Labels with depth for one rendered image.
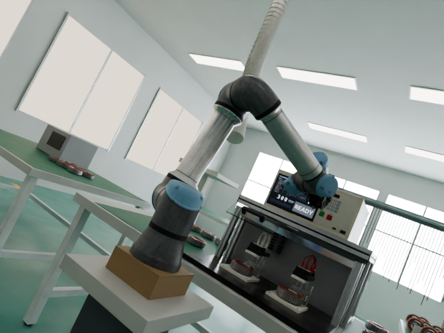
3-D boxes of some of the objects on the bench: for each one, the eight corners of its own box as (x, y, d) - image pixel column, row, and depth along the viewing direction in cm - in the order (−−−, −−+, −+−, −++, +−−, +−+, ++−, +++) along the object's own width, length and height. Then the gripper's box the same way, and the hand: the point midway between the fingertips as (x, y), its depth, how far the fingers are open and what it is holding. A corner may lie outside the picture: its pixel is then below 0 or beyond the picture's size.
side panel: (344, 329, 141) (370, 262, 144) (337, 325, 142) (364, 259, 146) (351, 322, 164) (374, 264, 167) (345, 318, 166) (368, 261, 169)
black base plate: (319, 345, 102) (322, 339, 102) (179, 256, 136) (181, 251, 136) (339, 326, 141) (341, 322, 141) (227, 260, 176) (228, 257, 176)
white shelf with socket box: (190, 234, 210) (218, 172, 214) (153, 213, 230) (180, 156, 234) (215, 239, 239) (239, 185, 244) (180, 220, 259) (203, 170, 264)
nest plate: (298, 314, 121) (299, 310, 121) (264, 293, 129) (265, 291, 129) (306, 310, 133) (308, 307, 133) (276, 292, 141) (277, 289, 141)
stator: (244, 277, 136) (248, 269, 137) (224, 265, 143) (228, 257, 144) (255, 277, 145) (258, 270, 146) (236, 266, 152) (240, 259, 152)
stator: (296, 307, 123) (299, 298, 124) (271, 293, 129) (275, 284, 130) (302, 305, 133) (306, 297, 133) (279, 291, 139) (283, 284, 139)
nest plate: (246, 282, 134) (247, 279, 134) (219, 265, 142) (220, 263, 142) (259, 281, 146) (259, 279, 146) (233, 266, 154) (234, 264, 155)
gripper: (302, 187, 128) (305, 215, 144) (324, 195, 123) (324, 222, 139) (312, 172, 132) (313, 201, 147) (333, 179, 127) (332, 208, 143)
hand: (321, 205), depth 143 cm, fingers closed
